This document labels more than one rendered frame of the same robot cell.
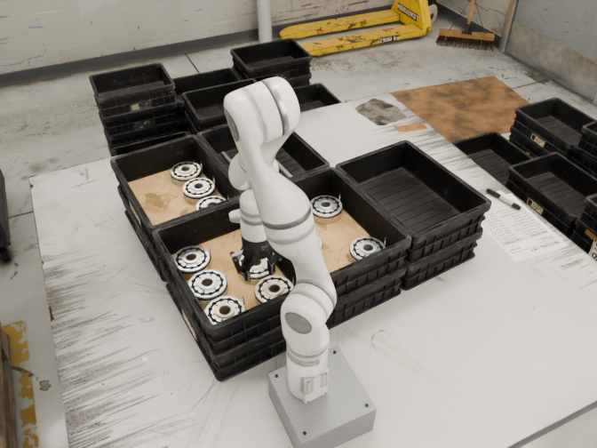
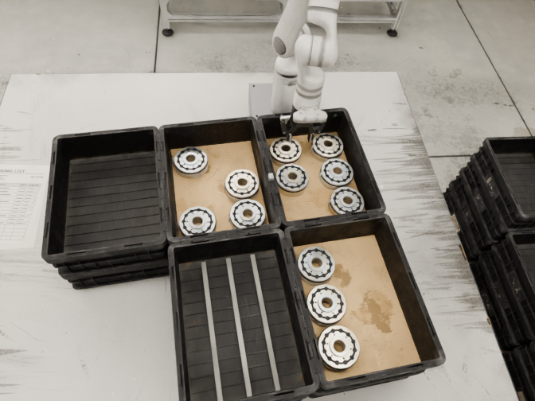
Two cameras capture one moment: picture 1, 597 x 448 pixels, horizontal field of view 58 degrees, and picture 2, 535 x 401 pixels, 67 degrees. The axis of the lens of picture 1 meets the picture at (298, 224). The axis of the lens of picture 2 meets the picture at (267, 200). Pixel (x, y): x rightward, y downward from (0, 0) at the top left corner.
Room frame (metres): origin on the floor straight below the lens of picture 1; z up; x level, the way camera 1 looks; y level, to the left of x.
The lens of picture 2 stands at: (1.76, 0.22, 1.87)
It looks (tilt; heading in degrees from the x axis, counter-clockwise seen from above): 58 degrees down; 194
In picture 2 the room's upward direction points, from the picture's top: 7 degrees clockwise
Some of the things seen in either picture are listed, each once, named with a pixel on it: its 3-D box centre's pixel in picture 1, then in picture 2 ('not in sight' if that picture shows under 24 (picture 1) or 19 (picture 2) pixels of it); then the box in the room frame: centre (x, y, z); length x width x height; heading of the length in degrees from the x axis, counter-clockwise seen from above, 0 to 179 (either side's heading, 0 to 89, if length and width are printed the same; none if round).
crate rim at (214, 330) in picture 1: (231, 258); (317, 162); (1.01, 0.18, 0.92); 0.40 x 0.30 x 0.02; 31
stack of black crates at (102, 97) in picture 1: (139, 116); not in sight; (2.66, 0.89, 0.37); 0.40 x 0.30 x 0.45; 115
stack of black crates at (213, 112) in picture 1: (231, 135); not in sight; (2.47, 0.36, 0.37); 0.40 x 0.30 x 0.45; 115
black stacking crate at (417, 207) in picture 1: (407, 199); (111, 197); (1.31, -0.34, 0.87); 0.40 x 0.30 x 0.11; 31
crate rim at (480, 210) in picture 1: (409, 186); (107, 188); (1.31, -0.34, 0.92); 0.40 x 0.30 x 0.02; 31
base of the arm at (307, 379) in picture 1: (306, 362); (285, 88); (0.71, -0.02, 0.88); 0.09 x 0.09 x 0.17; 28
